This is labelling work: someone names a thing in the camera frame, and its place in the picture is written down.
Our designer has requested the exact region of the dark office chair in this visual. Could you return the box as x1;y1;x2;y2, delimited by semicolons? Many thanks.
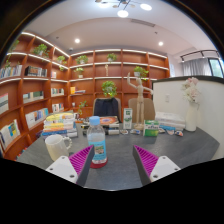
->
92;97;122;123

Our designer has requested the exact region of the stack of colourful books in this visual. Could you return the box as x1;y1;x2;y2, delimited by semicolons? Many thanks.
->
41;112;79;139

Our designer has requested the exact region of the grey window curtain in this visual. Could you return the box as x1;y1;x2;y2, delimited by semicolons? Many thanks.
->
182;58;213;77

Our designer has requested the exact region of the white ceramic vase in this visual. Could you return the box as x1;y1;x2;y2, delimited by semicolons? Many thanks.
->
185;101;200;132

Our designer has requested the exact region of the tall white green carton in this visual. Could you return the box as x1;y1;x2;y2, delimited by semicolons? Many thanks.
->
123;107;134;130

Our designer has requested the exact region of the white ceramic mug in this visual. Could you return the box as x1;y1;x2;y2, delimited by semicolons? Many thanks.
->
44;134;73;162

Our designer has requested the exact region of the white partition with dark top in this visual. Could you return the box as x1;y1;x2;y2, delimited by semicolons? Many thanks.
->
152;75;224;160

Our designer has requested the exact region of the branched ceiling lamp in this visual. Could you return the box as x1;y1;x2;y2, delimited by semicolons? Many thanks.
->
94;0;153;19

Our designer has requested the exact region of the clear blue-capped drink bottle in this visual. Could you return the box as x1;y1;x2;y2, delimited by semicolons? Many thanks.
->
86;115;108;166

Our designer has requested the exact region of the beige office chair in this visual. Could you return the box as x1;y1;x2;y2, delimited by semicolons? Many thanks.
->
128;97;156;123

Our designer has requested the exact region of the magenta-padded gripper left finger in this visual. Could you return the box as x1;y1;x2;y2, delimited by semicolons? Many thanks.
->
45;145;95;187

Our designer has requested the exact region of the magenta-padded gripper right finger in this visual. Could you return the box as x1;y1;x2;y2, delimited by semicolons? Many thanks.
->
132;144;181;186

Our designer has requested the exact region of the green and white box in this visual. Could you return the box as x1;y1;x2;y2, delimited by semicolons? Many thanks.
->
143;119;160;138

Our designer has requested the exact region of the wooden artist mannequin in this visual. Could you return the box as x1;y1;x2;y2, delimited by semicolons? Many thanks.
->
126;72;154;131

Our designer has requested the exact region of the book with colourful round print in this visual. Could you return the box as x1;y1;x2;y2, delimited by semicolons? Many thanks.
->
99;115;120;130

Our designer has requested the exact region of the orange wooden shelf unit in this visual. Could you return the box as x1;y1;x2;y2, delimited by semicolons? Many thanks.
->
0;31;171;162

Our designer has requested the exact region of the pale pink flower bouquet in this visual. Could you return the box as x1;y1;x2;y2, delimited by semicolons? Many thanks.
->
181;77;201;105

